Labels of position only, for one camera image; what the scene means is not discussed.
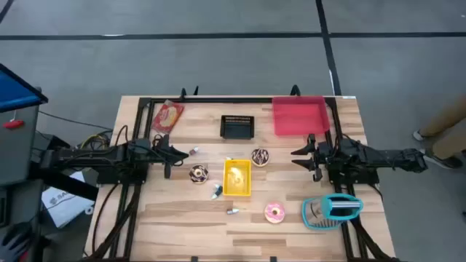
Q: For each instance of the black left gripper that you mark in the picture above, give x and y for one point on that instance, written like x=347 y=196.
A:
x=165 y=145

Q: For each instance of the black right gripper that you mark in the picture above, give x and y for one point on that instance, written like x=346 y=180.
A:
x=320 y=154

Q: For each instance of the small red-label bottle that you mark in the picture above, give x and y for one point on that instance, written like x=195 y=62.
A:
x=193 y=150

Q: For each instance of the red snack packet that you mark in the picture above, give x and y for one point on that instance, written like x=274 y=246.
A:
x=167 y=116

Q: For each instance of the small black bottle white cap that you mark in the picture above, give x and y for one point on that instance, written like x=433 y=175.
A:
x=218 y=188

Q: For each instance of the small brown-label bottle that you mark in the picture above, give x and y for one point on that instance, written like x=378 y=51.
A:
x=232 y=211

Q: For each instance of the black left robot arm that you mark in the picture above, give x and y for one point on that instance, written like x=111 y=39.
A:
x=109 y=154

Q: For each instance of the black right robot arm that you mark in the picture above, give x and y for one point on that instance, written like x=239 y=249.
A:
x=364 y=153

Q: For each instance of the chocolate donut with swirl icing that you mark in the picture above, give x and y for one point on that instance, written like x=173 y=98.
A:
x=198 y=178

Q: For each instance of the red translucent plastic tray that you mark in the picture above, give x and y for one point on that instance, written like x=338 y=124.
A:
x=300 y=116

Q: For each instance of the chocolate donut with sprinkles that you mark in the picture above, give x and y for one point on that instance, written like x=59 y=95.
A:
x=260 y=157

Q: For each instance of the silver metal cylinder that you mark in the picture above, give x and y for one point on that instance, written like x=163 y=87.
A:
x=344 y=204

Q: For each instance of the yellow plastic basket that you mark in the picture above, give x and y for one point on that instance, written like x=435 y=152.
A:
x=236 y=178

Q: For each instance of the black plastic basket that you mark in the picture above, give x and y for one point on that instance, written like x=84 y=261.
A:
x=236 y=128

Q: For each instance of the pink frosted donut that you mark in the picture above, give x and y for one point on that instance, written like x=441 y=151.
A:
x=268 y=215

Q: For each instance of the black diagonal strut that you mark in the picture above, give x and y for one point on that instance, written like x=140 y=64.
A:
x=65 y=183

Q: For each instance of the white paper bag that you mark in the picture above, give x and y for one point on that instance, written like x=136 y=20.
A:
x=62 y=207

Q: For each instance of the person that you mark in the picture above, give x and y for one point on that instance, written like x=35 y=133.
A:
x=444 y=142

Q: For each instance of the grey cabinet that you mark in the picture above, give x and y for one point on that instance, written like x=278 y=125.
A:
x=22 y=153

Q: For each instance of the small red object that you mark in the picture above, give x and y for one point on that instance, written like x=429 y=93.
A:
x=13 y=124

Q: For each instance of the blue screen monitor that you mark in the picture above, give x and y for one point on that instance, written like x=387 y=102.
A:
x=14 y=91

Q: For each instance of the person's hand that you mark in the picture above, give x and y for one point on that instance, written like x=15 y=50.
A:
x=14 y=245

